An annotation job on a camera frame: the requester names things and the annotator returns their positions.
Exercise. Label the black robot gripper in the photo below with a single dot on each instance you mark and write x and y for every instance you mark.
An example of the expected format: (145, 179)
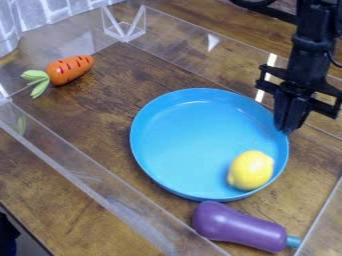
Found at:
(299, 86)

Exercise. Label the yellow toy lemon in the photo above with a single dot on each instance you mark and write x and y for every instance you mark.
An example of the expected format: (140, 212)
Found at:
(251, 170)

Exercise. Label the blue round tray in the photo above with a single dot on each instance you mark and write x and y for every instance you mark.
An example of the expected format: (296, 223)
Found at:
(190, 132)

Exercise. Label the purple toy eggplant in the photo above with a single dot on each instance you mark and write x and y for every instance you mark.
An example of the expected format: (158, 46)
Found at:
(221, 223)

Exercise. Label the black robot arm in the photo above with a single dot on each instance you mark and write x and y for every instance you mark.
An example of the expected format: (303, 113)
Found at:
(320, 23)

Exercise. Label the orange toy carrot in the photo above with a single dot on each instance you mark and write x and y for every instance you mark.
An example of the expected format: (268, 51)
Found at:
(61, 72)

